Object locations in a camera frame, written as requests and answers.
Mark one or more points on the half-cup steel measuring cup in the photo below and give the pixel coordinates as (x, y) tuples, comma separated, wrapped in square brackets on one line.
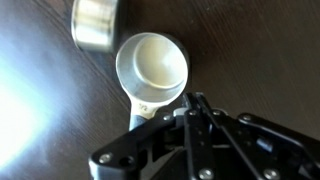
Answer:
[(156, 63)]

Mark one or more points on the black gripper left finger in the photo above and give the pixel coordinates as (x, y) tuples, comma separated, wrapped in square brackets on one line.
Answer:
[(150, 150)]

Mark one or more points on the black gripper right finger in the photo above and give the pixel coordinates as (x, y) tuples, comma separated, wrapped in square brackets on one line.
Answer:
[(260, 150)]

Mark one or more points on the third-cup steel measuring cup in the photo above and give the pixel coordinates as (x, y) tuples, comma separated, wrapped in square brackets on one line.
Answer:
[(95, 26)]

